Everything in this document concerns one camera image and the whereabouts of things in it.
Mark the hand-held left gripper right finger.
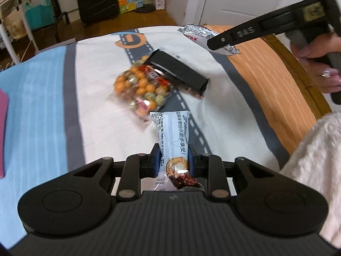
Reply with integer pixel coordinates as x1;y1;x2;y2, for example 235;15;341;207
187;144;275;202

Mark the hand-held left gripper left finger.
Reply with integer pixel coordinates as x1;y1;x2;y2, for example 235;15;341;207
72;143;162;202

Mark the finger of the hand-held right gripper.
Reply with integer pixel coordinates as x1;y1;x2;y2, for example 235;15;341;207
207;0;329;51

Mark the light blue snack packet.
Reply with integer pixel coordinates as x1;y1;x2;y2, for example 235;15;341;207
150;111;205;192

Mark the silver snack packet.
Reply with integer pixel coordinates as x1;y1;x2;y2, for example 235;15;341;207
178;24;241;56

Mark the clear bag of coated peanuts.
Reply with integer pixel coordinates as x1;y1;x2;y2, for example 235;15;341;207
113;56;176;120

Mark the pink cardboard box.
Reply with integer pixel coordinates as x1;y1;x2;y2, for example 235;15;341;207
0;89;10;179

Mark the person's right forearm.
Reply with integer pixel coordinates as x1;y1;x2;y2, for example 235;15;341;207
278;112;341;248

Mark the person's right hand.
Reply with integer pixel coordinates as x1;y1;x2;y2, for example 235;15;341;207
290;29;341;94

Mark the black snack packet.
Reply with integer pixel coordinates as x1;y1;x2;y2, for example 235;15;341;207
148;49;210;99

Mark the black suitcase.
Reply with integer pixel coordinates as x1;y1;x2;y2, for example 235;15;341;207
74;0;119;27

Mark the black metal stand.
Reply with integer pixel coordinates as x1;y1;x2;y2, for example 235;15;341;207
48;0;70;43

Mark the teal bag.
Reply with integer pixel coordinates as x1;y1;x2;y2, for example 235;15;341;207
25;0;55;31

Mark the brown paper bag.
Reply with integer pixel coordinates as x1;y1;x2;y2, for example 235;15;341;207
4;9;27;40

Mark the wooden bed frame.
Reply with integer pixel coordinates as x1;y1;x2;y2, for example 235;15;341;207
260;33;333;120

